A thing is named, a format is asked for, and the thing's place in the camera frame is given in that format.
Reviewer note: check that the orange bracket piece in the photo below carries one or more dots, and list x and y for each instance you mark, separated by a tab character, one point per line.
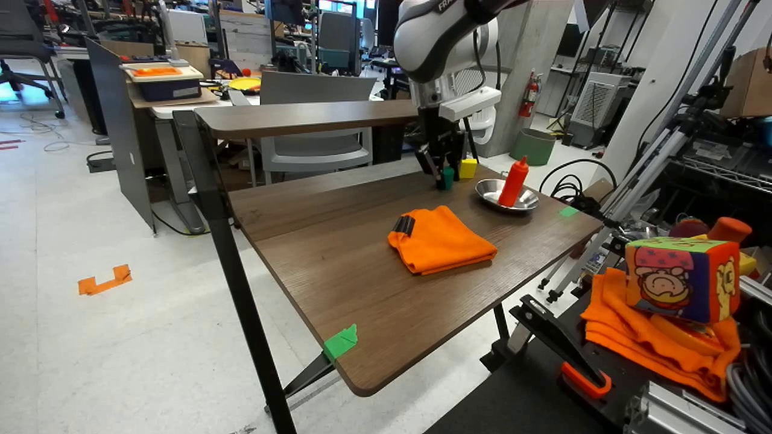
104	280

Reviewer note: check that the aluminium profile rail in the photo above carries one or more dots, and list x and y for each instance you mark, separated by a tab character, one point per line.
684	410

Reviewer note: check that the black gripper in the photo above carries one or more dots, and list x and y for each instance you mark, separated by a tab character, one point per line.
443	135

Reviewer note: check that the colourful fabric toy cube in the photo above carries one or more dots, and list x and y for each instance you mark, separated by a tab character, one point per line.
679	278

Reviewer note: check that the yellow block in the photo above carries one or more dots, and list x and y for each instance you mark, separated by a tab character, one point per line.
469	166

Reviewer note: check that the green bin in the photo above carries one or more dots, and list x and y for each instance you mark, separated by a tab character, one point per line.
531	146

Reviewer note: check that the black orange bar clamp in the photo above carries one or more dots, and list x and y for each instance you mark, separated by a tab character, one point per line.
563	345

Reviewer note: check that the brown wooden side table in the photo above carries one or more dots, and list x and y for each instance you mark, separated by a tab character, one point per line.
304	116

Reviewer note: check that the cardboard box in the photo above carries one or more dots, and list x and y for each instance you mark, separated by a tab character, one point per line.
749	84

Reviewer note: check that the grey office chair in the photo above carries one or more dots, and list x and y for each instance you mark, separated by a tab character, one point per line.
317	120

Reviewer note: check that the crumpled orange cloth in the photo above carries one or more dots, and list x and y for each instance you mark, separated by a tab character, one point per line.
643	339

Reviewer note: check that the dark partition panel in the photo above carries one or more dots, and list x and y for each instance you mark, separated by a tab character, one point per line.
121	135

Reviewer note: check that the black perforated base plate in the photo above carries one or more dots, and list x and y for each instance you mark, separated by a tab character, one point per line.
514	400

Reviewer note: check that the folded orange cloth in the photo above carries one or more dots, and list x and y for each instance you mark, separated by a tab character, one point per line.
443	241

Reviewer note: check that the grey tripod legs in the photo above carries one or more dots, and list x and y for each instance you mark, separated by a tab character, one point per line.
667	105

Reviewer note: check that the red orange bottle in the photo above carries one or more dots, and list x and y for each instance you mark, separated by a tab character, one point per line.
511	183

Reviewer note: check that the red fire extinguisher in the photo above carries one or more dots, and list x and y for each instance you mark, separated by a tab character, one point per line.
530	98

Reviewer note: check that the green tape piece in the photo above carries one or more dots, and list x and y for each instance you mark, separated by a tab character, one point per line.
568	212
341	340

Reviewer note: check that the green block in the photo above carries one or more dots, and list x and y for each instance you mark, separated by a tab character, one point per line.
446	180

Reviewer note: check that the box with orange lid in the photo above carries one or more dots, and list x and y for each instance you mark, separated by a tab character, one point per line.
163	80

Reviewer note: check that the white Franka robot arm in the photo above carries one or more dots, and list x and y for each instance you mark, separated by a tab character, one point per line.
446	39

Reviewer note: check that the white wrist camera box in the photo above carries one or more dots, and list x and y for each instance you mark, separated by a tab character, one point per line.
472	102

